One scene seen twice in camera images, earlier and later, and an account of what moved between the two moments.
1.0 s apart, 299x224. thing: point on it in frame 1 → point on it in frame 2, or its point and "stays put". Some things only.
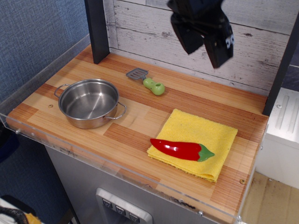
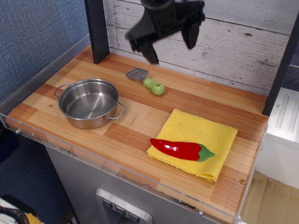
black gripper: (204, 14) → (159, 21)
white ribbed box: (278, 159) stays put
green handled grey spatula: (156, 87) stays put
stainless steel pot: (89, 104) stays put
